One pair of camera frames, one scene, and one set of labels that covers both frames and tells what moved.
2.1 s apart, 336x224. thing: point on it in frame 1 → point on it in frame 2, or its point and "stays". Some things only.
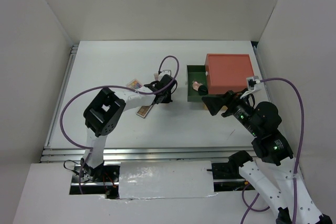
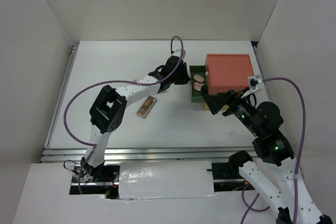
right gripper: (213, 103) stays
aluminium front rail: (145, 154) stays
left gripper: (168, 99) → (186, 78)
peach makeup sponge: (196, 85) stays
